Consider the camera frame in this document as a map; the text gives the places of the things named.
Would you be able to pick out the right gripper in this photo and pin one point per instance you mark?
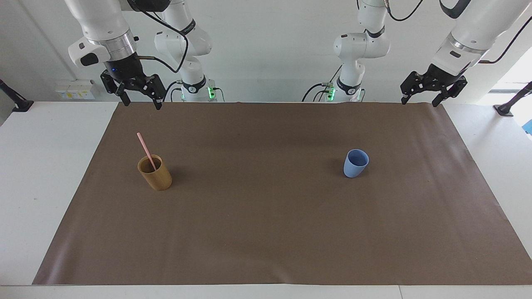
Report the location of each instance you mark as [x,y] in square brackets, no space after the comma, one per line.
[124,68]

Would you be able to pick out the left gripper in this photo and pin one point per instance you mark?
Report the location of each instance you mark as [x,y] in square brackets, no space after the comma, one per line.
[442,77]

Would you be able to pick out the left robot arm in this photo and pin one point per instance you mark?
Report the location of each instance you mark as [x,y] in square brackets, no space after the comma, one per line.
[359,50]

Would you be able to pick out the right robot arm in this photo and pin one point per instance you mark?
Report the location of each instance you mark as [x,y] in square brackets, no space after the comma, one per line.
[104,20]

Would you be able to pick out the pink chopstick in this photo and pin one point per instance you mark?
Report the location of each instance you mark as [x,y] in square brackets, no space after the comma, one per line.
[145,149]

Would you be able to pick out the bamboo cup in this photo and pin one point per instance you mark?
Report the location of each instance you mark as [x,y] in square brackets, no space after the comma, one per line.
[158,178]

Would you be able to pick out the blue cup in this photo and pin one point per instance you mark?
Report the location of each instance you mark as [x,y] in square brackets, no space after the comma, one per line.
[354,168]

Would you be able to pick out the black stand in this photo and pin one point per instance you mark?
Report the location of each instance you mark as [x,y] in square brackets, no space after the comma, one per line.
[18,103]
[509,106]

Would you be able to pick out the white wall socket box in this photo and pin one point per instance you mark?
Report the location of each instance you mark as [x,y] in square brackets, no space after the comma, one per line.
[77,90]

